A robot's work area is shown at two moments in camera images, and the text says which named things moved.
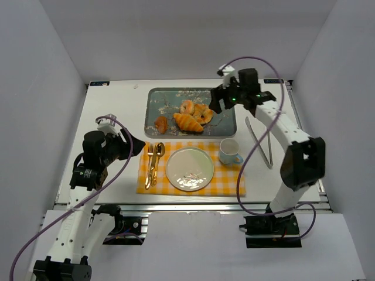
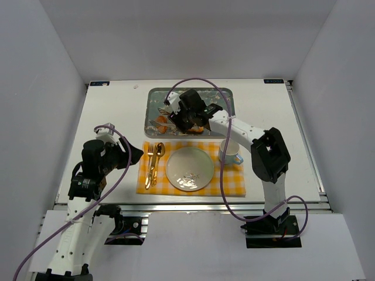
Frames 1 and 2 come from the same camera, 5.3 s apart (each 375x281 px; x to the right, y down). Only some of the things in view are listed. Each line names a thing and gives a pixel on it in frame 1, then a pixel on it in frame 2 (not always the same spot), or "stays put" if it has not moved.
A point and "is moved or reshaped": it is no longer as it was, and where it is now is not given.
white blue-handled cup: x=229 y=148 stays put
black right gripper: x=224 y=95 → x=178 y=122
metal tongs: x=269 y=164 is moved or reshaped
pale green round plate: x=190 y=168 stays put
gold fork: x=150 y=150 stays put
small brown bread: x=161 y=124 stays put
